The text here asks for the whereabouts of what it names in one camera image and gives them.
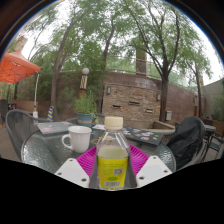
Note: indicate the wall lamp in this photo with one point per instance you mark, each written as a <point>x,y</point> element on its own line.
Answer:
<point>158,96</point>
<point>108,90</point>

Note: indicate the blue and yellow striped cone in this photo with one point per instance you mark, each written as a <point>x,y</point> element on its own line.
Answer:
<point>50,114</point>

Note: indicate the white sticker sheet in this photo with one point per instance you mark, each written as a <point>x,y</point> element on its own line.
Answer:
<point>99,127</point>

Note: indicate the black jacket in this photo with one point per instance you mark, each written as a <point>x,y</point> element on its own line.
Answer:
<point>186,140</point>

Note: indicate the white ceramic mug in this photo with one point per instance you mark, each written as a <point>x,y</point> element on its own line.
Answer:
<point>80,138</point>

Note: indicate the green plant in blue pot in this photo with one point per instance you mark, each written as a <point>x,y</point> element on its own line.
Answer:
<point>85,106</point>

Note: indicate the clear bottle with yellow label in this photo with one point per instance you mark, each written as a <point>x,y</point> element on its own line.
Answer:
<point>112,166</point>

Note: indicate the tall leaning tree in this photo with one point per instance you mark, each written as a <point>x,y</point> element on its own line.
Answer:
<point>55,96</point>

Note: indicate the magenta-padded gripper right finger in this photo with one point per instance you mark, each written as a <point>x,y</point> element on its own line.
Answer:
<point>141,160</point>

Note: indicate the lamp post with white globe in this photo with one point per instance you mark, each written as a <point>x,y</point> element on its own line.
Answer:
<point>83,83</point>

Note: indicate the dark patio table and stools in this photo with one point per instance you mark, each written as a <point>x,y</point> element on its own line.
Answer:
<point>213,136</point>

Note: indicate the white box on wall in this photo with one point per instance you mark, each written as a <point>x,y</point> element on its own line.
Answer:
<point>168,115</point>

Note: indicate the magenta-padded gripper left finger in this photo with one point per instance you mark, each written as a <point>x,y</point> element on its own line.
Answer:
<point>83,163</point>

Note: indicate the black laptop with stickers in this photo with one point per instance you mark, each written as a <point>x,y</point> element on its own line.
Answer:
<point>145,136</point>

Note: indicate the orange canopy tent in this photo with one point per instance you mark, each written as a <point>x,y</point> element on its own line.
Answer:
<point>16,68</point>

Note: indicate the grey chair with jacket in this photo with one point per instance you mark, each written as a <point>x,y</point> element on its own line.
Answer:
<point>200,156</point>

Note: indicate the grey laptop with stickers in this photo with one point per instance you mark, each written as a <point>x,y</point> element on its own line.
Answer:
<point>55,127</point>

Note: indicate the tall dark-trunk tree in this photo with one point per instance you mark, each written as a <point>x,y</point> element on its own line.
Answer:
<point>163,100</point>

